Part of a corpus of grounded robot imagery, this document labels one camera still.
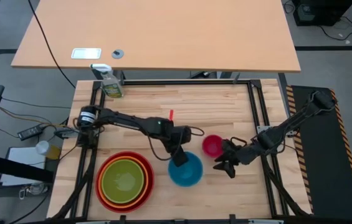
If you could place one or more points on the black hazard-striped floor mat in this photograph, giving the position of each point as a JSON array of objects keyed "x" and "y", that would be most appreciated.
[{"x": 322, "y": 161}]

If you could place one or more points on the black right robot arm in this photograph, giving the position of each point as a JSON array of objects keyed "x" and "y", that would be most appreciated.
[{"x": 288, "y": 124}]

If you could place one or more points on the white paper sheet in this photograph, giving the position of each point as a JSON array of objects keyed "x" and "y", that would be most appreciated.
[{"x": 20, "y": 158}]

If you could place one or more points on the black equipment box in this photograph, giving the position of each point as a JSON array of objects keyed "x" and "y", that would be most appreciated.
[{"x": 322, "y": 12}]

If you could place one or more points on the round grey desk grommet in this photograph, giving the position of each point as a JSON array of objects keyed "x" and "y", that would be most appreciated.
[{"x": 117, "y": 53}]

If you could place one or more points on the stacked red yellow green bowls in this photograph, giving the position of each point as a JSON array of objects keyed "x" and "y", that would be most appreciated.
[{"x": 101, "y": 203}]

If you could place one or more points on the yellow bottle with white cap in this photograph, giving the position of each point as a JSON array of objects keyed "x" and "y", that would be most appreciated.
[{"x": 49, "y": 150}]

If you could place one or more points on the clear spray bottle green label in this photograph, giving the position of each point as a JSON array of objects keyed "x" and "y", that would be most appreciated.
[{"x": 111, "y": 85}]

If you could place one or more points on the small pink plastic bowl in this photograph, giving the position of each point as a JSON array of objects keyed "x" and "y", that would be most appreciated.
[{"x": 211, "y": 146}]

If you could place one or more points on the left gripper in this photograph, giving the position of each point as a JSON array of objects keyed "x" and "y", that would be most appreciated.
[{"x": 178, "y": 141}]

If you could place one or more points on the small red marker strip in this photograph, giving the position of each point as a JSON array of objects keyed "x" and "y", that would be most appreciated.
[{"x": 171, "y": 114}]

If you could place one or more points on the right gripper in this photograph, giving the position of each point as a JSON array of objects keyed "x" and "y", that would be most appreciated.
[{"x": 241, "y": 154}]

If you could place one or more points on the green plastic bowl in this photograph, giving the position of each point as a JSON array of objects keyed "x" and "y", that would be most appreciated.
[{"x": 122, "y": 180}]

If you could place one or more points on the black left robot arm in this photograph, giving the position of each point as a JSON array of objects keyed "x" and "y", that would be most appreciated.
[{"x": 126, "y": 119}]

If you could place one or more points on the metal carabiner with keys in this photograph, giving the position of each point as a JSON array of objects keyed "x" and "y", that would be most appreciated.
[{"x": 34, "y": 189}]

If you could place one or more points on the blue plastic bowl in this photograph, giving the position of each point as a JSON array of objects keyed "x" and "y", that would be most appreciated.
[{"x": 188, "y": 174}]

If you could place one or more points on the large light wooden desk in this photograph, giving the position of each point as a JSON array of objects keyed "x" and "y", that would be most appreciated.
[{"x": 169, "y": 31}]

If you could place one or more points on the black aluminium table frame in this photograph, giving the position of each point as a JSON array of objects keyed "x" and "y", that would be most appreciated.
[{"x": 253, "y": 102}]

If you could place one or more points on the orange plastic bowl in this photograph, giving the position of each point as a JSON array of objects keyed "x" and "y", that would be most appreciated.
[{"x": 104, "y": 199}]

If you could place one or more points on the black power adapter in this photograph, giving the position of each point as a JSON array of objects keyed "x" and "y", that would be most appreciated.
[{"x": 30, "y": 132}]

